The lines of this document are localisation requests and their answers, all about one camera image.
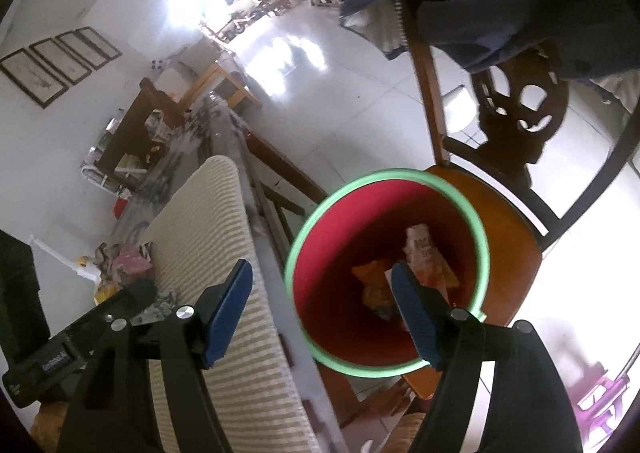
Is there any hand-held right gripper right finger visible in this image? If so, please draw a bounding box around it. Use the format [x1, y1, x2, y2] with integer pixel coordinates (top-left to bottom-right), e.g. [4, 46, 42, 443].
[390, 260, 586, 453]

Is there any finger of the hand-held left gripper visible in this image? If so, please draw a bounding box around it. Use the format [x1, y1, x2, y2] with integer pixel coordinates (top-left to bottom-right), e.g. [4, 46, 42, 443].
[95, 279, 176, 329]

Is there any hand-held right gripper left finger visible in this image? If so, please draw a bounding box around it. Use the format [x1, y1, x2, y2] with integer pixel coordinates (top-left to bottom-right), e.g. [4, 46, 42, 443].
[55, 258, 261, 453]

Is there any orange snack wrapper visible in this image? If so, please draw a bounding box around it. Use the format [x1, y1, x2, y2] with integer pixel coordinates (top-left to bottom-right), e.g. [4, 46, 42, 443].
[351, 258, 406, 321]

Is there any white pink snack packet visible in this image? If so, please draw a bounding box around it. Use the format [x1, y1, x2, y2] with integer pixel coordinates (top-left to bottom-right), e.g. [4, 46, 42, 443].
[402, 223, 458, 291]

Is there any red bin green rim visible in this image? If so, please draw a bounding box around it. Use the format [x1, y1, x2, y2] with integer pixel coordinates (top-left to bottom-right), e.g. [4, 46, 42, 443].
[284, 168, 490, 381]

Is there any beige striped mat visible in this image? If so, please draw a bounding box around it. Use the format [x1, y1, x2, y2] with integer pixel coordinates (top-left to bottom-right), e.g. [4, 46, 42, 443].
[137, 156, 321, 453]

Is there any carved wooden chair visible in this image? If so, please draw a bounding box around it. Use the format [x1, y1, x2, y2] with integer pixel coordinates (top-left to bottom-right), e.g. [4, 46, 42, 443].
[395, 0, 640, 401]

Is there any white metal rack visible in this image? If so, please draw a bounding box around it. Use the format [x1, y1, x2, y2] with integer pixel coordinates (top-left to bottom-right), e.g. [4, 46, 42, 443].
[80, 148, 131, 196]

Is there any grey patterned tablecloth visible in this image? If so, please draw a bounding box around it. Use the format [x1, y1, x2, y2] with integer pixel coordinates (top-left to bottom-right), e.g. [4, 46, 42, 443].
[127, 96, 261, 234]

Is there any plain wooden chair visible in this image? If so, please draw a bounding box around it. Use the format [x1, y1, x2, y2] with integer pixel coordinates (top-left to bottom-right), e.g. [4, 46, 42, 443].
[95, 77, 186, 176]

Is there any pink plastic stool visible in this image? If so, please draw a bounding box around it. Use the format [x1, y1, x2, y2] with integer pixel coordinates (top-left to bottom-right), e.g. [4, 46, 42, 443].
[575, 373, 636, 444]

